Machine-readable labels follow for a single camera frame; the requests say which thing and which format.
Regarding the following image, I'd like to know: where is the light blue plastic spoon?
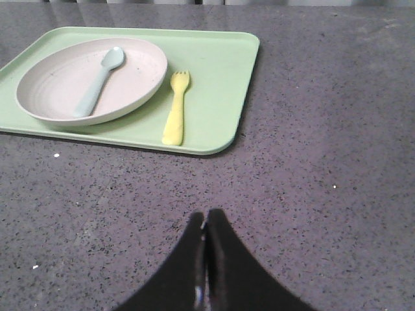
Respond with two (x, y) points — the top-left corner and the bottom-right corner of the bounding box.
(73, 47), (125, 118)

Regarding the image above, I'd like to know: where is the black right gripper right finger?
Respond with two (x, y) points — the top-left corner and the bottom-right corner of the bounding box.
(206, 209), (313, 310)

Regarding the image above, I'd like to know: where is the light green rectangular tray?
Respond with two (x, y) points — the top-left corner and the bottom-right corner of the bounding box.
(1, 27), (259, 155)

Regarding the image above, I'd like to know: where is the cream round plate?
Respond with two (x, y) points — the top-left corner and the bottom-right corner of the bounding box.
(16, 38), (167, 126)

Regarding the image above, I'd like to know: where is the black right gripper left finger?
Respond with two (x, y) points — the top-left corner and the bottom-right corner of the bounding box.
(117, 212), (206, 311)

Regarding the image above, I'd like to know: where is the yellow plastic fork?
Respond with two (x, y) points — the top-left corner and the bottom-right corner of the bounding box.
(162, 71), (190, 146)

